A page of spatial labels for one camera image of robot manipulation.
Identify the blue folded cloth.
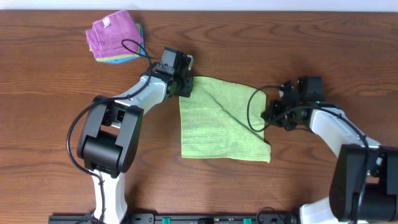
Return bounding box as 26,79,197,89
104,23,146,65

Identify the purple folded cloth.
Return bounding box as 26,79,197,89
85,10,144,58

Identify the green microfiber cloth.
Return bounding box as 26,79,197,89
179,77,271,162

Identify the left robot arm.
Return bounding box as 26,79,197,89
77,74,193,223

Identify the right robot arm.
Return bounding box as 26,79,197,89
261,100,397,223

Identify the light green folded cloth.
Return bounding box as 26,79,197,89
89,23,144,64

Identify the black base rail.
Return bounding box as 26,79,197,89
48,213,301,224

